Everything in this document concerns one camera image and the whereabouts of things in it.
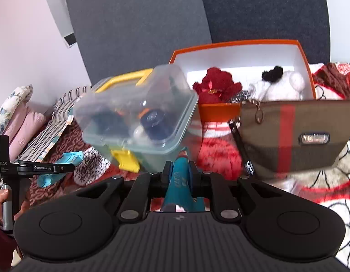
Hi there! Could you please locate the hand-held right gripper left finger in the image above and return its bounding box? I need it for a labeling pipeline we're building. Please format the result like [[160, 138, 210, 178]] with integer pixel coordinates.
[[76, 161, 175, 221]]

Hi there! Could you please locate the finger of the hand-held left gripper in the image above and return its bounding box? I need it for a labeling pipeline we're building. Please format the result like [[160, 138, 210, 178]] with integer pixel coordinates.
[[51, 163, 76, 175]]

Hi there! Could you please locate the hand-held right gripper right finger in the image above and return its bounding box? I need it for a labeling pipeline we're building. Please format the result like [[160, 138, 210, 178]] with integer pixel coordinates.
[[188, 161, 281, 221]]

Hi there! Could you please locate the teal face mask packet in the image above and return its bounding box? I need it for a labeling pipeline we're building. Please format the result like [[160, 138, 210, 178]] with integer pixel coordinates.
[[161, 147, 205, 213], [37, 151, 85, 188]]

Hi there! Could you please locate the orange cardboard box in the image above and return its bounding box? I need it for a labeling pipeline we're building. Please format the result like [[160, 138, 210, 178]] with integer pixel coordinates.
[[168, 39, 317, 132]]

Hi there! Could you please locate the brown striped zip pouch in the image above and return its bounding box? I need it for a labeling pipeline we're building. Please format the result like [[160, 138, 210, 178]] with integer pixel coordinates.
[[229, 98, 350, 181]]

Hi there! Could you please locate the dark red plush bear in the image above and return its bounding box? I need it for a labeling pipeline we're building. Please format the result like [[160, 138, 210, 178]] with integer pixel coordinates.
[[192, 67, 243, 104]]

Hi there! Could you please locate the white plush toy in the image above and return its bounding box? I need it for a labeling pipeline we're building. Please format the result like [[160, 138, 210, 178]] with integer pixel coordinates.
[[247, 69, 306, 102]]

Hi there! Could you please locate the black fuzzy scrunchie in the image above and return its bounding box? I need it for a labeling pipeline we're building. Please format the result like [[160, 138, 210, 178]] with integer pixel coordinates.
[[261, 66, 284, 83]]

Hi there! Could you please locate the person's left forearm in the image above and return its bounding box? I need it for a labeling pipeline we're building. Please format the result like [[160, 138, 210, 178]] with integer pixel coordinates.
[[0, 222, 15, 271]]

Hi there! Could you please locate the red printed blanket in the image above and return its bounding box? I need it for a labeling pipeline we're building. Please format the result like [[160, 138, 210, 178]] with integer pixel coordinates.
[[10, 62, 350, 272]]

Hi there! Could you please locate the pink pillow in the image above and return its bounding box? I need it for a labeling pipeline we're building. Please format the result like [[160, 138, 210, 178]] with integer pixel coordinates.
[[7, 104, 51, 159]]

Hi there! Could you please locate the dark blue jar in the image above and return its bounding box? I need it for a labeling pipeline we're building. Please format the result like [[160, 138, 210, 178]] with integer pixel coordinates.
[[139, 108, 177, 142]]

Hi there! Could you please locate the dark purple jar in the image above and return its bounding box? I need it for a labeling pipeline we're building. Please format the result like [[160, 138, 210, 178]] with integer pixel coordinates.
[[91, 112, 129, 141]]

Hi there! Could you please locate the floral pillow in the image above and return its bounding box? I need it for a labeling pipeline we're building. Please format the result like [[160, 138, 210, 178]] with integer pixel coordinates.
[[0, 84, 34, 136]]

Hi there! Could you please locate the clear plastic storage box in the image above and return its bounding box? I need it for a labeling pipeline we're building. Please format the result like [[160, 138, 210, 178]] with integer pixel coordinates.
[[73, 64, 200, 174]]

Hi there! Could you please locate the grey fabric panel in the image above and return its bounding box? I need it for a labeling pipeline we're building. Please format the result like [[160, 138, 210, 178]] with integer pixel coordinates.
[[64, 0, 213, 86]]

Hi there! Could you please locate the dark blue fabric panel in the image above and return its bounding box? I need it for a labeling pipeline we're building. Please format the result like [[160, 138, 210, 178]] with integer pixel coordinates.
[[196, 0, 333, 64]]

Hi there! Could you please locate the wall socket plate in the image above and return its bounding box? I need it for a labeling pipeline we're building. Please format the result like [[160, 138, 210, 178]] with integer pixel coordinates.
[[63, 33, 77, 48]]

